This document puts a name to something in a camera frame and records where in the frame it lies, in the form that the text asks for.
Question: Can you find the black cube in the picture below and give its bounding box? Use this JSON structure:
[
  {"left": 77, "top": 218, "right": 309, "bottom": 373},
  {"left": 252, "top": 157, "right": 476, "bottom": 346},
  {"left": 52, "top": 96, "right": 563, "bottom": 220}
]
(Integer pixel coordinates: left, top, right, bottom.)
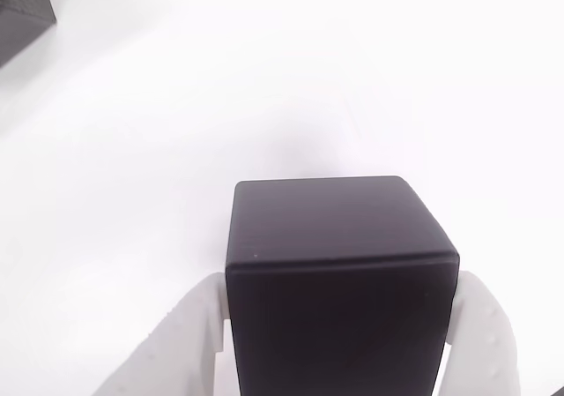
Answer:
[
  {"left": 224, "top": 175, "right": 462, "bottom": 396},
  {"left": 0, "top": 0, "right": 59, "bottom": 70}
]

